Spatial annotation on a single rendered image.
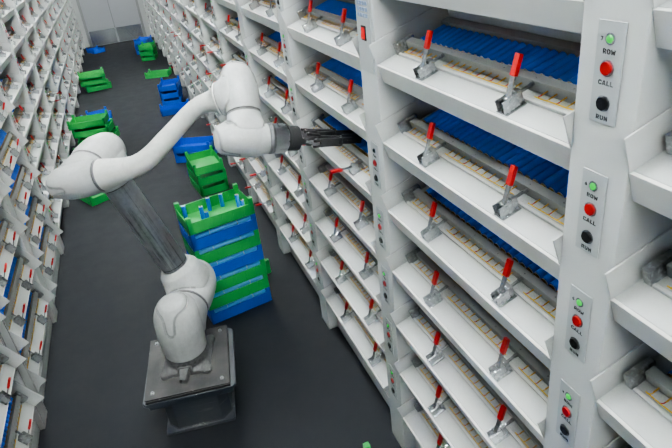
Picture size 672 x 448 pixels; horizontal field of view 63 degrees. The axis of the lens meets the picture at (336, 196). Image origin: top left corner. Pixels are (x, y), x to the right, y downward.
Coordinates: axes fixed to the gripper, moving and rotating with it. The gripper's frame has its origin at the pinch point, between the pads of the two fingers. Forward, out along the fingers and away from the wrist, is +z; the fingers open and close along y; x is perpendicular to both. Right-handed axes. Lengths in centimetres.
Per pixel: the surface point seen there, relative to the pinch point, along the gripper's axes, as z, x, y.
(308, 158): -0.3, 18.6, 33.2
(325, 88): -4.0, -12.2, 12.8
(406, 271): 2.6, 25.4, -40.3
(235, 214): -20, 55, 65
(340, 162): -2.7, 7.8, -1.7
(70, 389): -90, 122, 51
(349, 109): -6.4, -11.9, -12.4
